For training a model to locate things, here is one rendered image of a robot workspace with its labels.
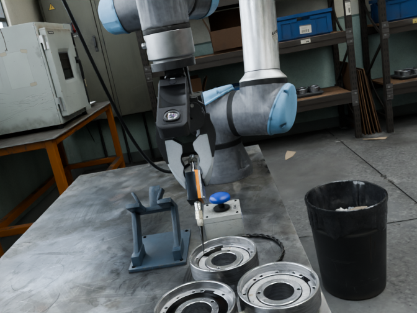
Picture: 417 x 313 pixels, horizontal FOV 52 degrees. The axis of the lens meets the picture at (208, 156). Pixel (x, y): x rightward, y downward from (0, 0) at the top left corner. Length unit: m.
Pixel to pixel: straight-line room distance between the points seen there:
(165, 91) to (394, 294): 1.57
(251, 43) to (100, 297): 0.64
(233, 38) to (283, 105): 3.04
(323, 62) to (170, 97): 4.09
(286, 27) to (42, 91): 2.28
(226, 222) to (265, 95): 0.35
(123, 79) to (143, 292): 3.80
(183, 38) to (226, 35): 3.34
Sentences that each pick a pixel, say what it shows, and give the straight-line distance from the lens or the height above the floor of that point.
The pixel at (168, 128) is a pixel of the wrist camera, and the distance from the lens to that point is 0.60.
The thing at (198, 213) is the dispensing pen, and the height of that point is 0.89.
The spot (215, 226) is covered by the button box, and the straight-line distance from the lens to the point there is 0.79.
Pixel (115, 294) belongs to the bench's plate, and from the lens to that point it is 0.72.
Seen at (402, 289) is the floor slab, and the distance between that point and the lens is 2.06.
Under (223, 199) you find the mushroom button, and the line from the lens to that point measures 0.78.
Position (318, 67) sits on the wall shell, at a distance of 4.68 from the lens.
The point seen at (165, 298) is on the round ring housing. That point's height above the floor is 0.84.
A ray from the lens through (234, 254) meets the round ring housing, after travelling 0.68.
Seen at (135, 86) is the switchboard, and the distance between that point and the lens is 4.39.
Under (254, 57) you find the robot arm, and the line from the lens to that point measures 1.02.
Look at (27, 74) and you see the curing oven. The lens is 2.82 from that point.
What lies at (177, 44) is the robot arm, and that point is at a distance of 0.66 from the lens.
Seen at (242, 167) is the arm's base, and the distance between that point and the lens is 1.10.
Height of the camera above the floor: 1.15
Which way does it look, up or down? 15 degrees down
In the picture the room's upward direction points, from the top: 11 degrees counter-clockwise
